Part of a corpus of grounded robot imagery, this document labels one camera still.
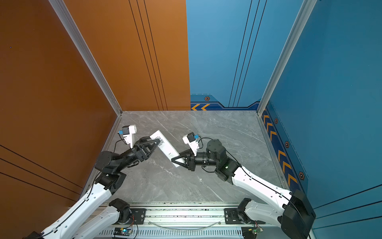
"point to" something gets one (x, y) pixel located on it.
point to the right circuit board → (250, 232)
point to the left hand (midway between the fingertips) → (159, 141)
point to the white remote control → (165, 146)
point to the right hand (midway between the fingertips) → (173, 160)
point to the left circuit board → (122, 231)
